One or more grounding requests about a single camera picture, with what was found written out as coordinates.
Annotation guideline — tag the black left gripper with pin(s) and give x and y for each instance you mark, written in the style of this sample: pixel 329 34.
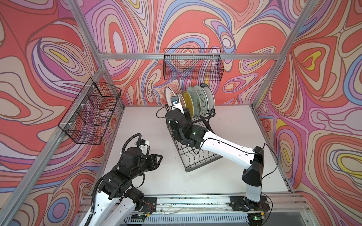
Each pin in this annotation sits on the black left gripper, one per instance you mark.
pixel 152 160

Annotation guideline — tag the small orange sunburst plate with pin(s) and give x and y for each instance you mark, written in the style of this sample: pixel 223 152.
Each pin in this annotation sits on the small orange sunburst plate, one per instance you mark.
pixel 181 100

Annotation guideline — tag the yellow green woven bamboo tray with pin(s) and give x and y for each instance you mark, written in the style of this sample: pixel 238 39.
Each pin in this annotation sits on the yellow green woven bamboo tray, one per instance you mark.
pixel 189 103

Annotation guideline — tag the pale green flower plate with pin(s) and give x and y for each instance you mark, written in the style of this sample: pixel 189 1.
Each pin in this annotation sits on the pale green flower plate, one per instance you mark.
pixel 196 101

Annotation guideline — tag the large orange sunburst plate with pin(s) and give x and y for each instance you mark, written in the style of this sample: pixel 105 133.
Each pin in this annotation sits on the large orange sunburst plate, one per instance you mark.
pixel 168 94

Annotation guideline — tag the white plate with clover emblem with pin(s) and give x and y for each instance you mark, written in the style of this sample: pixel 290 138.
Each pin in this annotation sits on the white plate with clover emblem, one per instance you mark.
pixel 203 100

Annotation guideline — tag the green rimmed white plate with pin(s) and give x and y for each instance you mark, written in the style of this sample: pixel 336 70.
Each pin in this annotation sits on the green rimmed white plate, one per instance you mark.
pixel 210 97

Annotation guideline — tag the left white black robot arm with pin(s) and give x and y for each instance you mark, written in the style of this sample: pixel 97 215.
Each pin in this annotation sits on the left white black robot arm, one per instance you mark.
pixel 114 197

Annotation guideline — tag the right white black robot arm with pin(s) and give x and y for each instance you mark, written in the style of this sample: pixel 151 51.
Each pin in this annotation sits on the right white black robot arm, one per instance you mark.
pixel 250 159

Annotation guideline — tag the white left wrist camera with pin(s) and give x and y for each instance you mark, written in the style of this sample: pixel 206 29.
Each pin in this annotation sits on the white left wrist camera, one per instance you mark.
pixel 145 147

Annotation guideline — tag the black wire basket left wall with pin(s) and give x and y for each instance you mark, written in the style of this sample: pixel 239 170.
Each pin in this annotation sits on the black wire basket left wall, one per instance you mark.
pixel 94 107

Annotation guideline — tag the black wire basket wall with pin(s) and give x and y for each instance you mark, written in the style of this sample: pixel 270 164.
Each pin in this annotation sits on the black wire basket wall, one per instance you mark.
pixel 193 64
pixel 94 107

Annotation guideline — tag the black wire basket back wall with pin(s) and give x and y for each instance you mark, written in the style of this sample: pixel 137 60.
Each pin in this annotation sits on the black wire basket back wall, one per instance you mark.
pixel 193 64

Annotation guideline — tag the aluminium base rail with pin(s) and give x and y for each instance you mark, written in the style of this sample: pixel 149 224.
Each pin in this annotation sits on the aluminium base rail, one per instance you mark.
pixel 273 209

